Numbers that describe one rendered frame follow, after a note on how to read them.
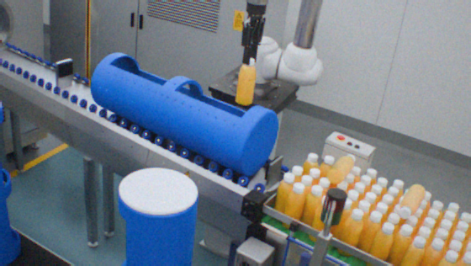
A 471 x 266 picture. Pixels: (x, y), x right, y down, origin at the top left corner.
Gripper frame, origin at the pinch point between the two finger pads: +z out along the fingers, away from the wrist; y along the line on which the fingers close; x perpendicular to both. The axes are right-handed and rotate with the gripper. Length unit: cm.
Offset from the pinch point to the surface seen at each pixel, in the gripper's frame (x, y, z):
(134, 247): -1, 60, 58
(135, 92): -48, 12, 28
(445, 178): 71, -251, 147
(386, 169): 21, -224, 147
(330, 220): 57, 38, 26
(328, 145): 30, -24, 37
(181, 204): 8, 47, 40
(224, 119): -2.0, 9.9, 25.3
